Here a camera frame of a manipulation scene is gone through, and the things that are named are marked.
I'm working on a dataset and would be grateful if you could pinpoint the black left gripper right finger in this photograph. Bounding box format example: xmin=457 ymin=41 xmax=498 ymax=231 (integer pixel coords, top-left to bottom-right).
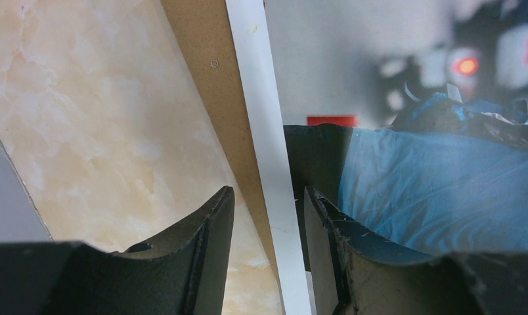
xmin=303 ymin=187 xmax=528 ymax=314

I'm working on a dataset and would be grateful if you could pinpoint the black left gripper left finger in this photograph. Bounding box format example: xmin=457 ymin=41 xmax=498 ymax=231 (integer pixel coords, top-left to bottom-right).
xmin=0 ymin=186 xmax=235 ymax=314

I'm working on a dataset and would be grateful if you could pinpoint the printed street photo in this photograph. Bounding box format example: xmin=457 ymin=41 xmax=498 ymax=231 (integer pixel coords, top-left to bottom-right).
xmin=226 ymin=1 xmax=528 ymax=314

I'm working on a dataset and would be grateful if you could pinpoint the brown backing board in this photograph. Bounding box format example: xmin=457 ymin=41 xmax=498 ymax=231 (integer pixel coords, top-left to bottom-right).
xmin=161 ymin=0 xmax=279 ymax=278

